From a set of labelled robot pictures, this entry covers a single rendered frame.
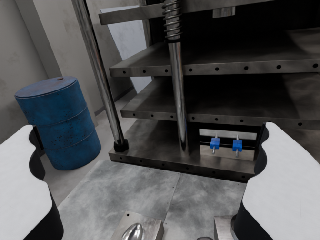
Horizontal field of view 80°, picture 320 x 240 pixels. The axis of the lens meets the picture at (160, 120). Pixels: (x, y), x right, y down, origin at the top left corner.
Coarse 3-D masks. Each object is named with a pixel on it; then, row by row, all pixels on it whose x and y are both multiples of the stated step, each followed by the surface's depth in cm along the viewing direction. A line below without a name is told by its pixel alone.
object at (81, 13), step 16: (80, 0) 82; (144, 0) 136; (80, 16) 84; (144, 32) 147; (96, 48) 92; (96, 64) 95; (96, 80) 100; (112, 112) 108; (112, 128) 113; (128, 144) 125
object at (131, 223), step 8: (128, 216) 72; (136, 216) 71; (144, 216) 71; (120, 224) 69; (128, 224) 69; (136, 224) 69; (144, 224) 68; (152, 224) 68; (160, 224) 67; (120, 232) 67; (128, 232) 68; (136, 232) 68; (144, 232) 66; (152, 232) 65; (160, 232) 68
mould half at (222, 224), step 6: (216, 216) 63; (222, 216) 63; (228, 216) 62; (216, 222) 61; (222, 222) 61; (228, 222) 61; (216, 228) 60; (222, 228) 59; (228, 228) 59; (216, 234) 61; (222, 234) 58; (228, 234) 58
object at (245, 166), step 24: (144, 120) 151; (168, 120) 146; (144, 144) 124; (168, 144) 120; (192, 144) 117; (312, 144) 103; (168, 168) 110; (192, 168) 103; (216, 168) 98; (240, 168) 96
